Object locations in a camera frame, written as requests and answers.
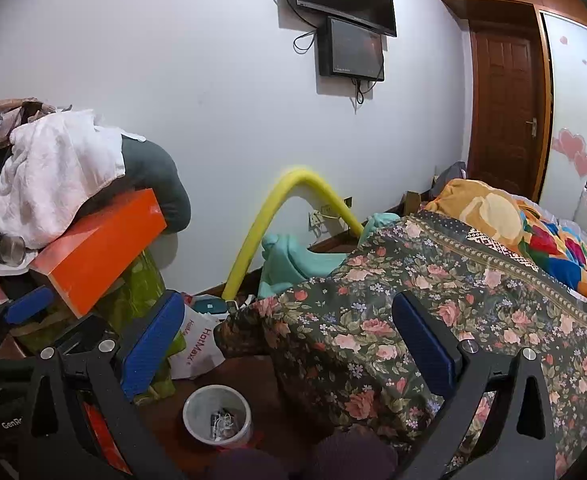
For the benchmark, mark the white hanging socket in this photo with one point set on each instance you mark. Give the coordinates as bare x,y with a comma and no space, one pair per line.
318,217

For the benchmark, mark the red patterned cloth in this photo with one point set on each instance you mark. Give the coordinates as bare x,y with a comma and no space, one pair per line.
98,430

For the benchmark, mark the dark floral blanket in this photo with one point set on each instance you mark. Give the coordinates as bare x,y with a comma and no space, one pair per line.
373,310

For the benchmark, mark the brown wooden door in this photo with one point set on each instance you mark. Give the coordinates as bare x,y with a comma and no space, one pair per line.
503,105

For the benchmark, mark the person's right leg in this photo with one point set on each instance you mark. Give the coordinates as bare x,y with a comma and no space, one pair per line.
353,455

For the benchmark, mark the small black wall monitor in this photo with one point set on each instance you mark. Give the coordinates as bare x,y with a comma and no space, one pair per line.
353,50

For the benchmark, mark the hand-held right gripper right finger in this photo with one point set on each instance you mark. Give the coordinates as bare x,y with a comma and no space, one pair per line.
423,345

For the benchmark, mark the orange colourful printed blanket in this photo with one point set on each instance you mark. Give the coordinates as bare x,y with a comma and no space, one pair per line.
498,210

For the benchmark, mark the teal cloth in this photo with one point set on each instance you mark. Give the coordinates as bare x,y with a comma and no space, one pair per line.
283,265

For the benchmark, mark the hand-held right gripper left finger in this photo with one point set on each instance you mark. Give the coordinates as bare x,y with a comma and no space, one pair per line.
151,345

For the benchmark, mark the grey brown patterned cloth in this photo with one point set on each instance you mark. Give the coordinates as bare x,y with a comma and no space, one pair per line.
8,120

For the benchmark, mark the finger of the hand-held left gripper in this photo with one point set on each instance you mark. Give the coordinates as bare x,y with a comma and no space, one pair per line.
28,305
80,332

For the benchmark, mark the white wardrobe door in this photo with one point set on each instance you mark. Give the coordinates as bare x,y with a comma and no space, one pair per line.
573,90

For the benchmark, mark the grey pillow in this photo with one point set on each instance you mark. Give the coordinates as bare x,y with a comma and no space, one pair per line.
158,185

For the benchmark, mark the orange box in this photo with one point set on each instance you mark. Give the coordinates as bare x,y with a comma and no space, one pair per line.
98,250

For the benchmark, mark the crumpled dark wrapper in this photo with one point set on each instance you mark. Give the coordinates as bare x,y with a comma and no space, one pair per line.
223,422

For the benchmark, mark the teal white box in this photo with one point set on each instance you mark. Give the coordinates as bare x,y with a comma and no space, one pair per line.
211,305

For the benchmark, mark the white plastic bag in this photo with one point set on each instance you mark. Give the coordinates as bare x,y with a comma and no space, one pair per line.
198,340

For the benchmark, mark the green patterned bag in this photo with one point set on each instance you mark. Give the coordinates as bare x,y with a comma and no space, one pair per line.
141,280

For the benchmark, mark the white plastic trash bin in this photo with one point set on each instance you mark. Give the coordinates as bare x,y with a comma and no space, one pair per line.
198,410

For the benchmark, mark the white cloth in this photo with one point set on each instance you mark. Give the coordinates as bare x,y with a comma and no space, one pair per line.
53,175

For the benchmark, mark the yellow foam tube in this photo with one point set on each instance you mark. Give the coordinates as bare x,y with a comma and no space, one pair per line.
253,240

